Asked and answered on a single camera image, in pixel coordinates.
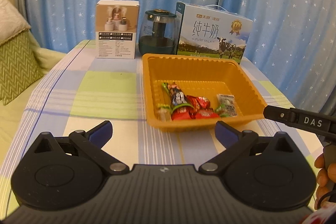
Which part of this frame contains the orange plastic tray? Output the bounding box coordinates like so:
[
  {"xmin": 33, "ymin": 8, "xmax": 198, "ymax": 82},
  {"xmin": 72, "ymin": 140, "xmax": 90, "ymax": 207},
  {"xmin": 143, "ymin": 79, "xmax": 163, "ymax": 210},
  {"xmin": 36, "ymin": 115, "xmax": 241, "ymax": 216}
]
[{"xmin": 142, "ymin": 54, "xmax": 266, "ymax": 132}]

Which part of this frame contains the white green snack sachet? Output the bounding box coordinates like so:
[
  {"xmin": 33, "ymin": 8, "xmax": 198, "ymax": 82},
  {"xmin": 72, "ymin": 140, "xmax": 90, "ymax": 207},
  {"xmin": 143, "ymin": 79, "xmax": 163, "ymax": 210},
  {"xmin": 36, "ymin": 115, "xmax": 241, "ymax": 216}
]
[{"xmin": 215, "ymin": 94, "xmax": 238, "ymax": 117}]

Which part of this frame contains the green candy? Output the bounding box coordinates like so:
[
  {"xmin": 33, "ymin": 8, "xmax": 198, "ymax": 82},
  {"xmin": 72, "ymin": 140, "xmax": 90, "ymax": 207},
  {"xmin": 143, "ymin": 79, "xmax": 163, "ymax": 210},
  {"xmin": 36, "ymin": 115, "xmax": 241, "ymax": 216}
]
[{"xmin": 162, "ymin": 83, "xmax": 174, "ymax": 100}]

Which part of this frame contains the white humidifier product box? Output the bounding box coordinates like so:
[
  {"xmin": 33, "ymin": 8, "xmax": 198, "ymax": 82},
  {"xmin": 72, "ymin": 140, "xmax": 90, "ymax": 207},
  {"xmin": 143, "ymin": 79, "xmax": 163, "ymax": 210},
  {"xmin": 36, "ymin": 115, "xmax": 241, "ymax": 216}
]
[{"xmin": 95, "ymin": 0, "xmax": 139, "ymax": 59}]

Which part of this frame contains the person's right hand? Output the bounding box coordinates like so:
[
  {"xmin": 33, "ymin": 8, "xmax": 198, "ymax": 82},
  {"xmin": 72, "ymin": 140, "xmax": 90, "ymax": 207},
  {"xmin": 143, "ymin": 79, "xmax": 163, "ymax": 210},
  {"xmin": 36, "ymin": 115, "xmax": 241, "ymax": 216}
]
[{"xmin": 314, "ymin": 154, "xmax": 336, "ymax": 209}]

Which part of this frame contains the checkered tablecloth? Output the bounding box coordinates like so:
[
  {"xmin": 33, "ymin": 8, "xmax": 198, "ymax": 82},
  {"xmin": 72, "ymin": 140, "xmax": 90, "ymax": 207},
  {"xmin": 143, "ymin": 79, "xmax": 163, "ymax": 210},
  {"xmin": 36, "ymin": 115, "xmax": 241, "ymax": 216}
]
[{"xmin": 1, "ymin": 40, "xmax": 323, "ymax": 218}]

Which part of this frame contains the red snack packet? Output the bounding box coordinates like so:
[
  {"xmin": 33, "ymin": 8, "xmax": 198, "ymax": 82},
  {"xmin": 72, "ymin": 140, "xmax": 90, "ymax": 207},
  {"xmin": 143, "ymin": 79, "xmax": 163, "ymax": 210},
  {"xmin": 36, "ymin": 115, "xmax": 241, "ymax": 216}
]
[{"xmin": 171, "ymin": 96, "xmax": 220, "ymax": 121}]

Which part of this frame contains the dark red candy wrapper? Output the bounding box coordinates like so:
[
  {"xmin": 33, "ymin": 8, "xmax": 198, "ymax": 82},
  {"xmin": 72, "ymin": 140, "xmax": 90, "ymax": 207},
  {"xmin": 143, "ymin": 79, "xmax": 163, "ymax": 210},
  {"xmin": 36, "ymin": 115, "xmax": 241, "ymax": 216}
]
[{"xmin": 167, "ymin": 83, "xmax": 187, "ymax": 108}]

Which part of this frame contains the white and green cushion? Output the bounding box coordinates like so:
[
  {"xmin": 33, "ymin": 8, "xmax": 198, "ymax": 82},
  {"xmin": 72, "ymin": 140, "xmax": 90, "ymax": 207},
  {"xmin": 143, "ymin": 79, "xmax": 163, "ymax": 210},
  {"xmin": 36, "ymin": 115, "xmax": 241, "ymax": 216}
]
[{"xmin": 1, "ymin": 0, "xmax": 43, "ymax": 105}]

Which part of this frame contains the pure milk carton box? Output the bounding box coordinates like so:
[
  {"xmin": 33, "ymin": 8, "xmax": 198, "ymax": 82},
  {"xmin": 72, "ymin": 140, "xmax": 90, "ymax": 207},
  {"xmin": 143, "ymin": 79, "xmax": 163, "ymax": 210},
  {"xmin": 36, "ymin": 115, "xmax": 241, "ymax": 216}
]
[{"xmin": 175, "ymin": 1, "xmax": 253, "ymax": 64}]

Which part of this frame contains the small tan candy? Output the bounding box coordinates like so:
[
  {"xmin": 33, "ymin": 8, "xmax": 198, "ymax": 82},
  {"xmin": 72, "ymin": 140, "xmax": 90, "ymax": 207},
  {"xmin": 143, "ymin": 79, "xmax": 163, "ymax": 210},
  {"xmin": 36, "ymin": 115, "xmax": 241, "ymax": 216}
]
[{"xmin": 157, "ymin": 103, "xmax": 171, "ymax": 122}]

